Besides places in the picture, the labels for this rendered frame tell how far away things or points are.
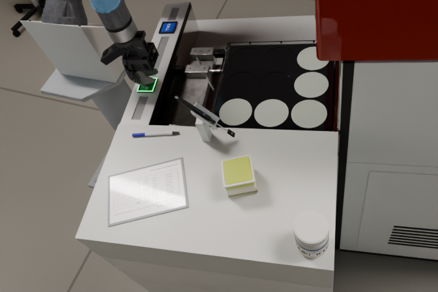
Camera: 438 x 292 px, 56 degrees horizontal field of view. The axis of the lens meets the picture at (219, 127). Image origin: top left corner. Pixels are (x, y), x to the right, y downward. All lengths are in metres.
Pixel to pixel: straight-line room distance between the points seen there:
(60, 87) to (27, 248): 1.05
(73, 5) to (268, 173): 0.89
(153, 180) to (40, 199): 1.52
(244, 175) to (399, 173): 0.48
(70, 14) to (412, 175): 1.18
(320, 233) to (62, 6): 1.10
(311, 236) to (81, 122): 2.08
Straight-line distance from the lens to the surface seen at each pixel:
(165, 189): 1.06
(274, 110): 1.21
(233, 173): 0.96
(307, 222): 0.86
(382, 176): 1.26
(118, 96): 1.73
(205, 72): 1.35
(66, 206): 2.44
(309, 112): 1.20
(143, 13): 3.27
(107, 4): 1.06
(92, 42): 1.46
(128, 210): 1.08
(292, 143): 1.06
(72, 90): 1.66
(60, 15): 1.51
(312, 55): 1.34
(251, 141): 1.08
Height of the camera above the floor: 1.86
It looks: 53 degrees down
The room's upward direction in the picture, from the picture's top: 20 degrees counter-clockwise
